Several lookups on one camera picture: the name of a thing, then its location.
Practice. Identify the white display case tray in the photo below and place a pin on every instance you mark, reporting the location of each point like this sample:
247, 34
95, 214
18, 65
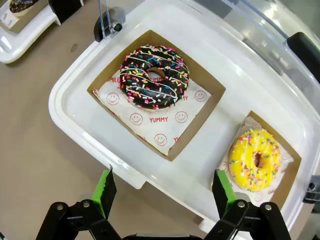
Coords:
20, 45
75, 112

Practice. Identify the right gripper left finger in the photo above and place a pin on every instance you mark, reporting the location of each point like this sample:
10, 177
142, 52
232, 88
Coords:
105, 195

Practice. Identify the chocolate donut rainbow sprinkles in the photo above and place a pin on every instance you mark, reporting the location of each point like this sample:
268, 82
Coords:
140, 82

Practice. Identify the yellow glazed sprinkle donut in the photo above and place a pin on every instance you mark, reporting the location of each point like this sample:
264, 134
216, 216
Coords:
240, 162

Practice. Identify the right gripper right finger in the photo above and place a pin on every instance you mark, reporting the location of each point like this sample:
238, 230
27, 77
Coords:
222, 197

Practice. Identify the brown cardboard donut box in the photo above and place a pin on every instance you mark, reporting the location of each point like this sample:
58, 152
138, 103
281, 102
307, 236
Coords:
287, 180
200, 73
22, 25

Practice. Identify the white smiley print paper liner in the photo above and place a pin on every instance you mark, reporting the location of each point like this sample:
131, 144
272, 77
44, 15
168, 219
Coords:
155, 125
6, 17
251, 123

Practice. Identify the black lid hinge bracket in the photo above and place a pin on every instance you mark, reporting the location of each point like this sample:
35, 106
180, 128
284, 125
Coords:
66, 11
311, 186
97, 27

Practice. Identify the chocolate donut with nut crumbs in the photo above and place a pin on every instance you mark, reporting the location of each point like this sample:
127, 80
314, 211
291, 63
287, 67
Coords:
22, 6

